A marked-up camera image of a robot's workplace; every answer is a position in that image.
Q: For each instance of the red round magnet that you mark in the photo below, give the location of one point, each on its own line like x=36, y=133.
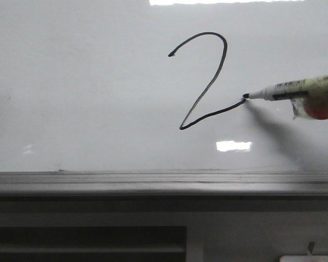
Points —
x=313, y=108

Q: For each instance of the white black whiteboard marker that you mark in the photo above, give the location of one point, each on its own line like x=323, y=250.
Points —
x=310, y=87

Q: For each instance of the white glossy whiteboard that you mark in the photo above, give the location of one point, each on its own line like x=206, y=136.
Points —
x=105, y=85

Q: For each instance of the grey aluminium marker tray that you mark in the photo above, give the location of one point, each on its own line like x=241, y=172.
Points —
x=162, y=183

